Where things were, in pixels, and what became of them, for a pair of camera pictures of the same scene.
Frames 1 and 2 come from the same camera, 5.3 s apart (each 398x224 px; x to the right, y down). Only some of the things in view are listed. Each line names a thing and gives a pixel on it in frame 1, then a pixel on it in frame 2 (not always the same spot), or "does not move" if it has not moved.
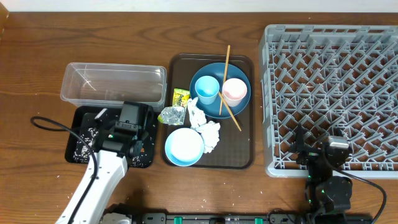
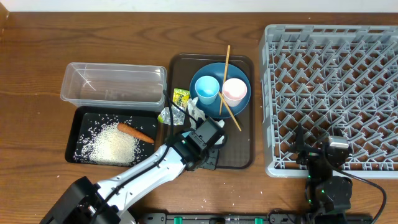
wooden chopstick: [229, 109] does not move
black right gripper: [299, 145] does not move
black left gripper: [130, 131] → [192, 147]
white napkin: [196, 116] does not move
